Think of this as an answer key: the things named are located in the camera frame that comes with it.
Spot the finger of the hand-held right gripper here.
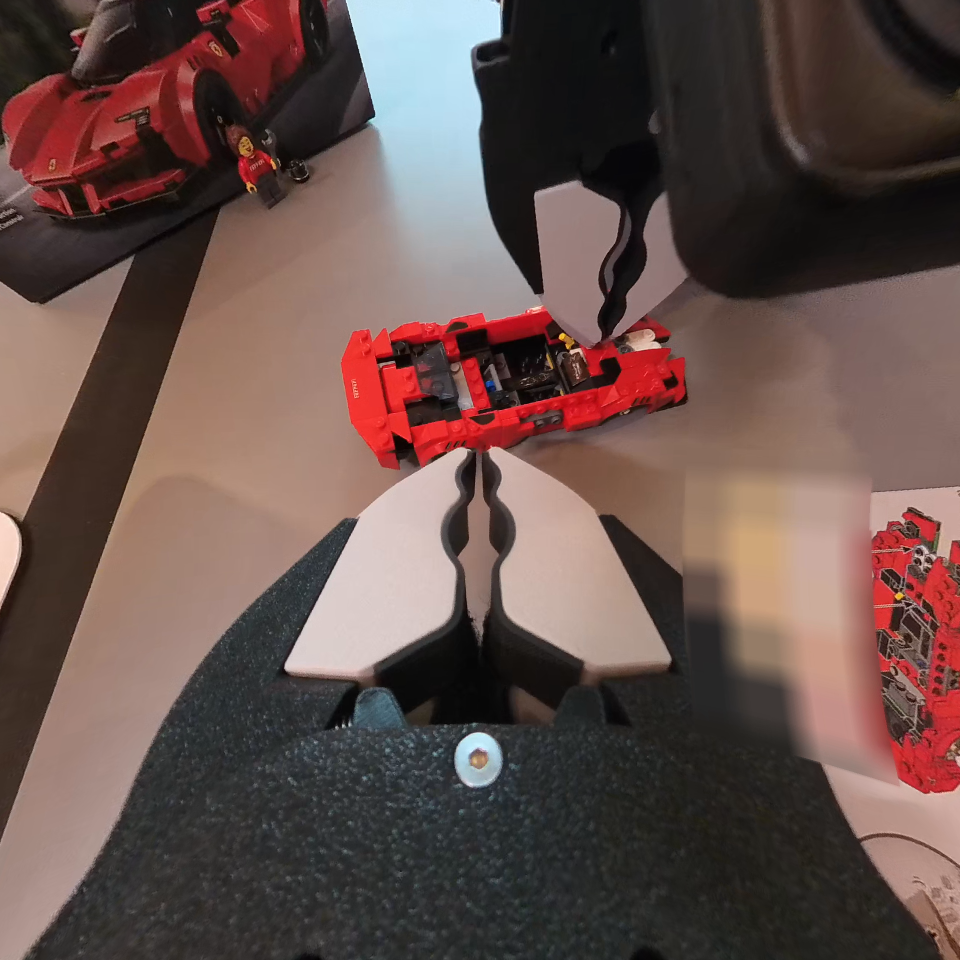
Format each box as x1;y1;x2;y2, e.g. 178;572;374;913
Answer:
598;150;689;340
471;37;625;349

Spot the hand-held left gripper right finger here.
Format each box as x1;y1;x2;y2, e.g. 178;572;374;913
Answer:
480;447;674;685

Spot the red brick toy car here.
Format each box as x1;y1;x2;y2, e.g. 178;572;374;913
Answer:
340;306;689;473

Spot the black toy car box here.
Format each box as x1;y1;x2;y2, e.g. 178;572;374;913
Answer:
0;0;377;306

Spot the white rounded object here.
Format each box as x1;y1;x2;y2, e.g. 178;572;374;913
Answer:
0;510;23;610

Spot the building instruction booklet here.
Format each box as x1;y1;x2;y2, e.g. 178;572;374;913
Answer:
817;486;960;960

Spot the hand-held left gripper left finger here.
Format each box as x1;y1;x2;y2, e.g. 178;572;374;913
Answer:
282;447;480;685

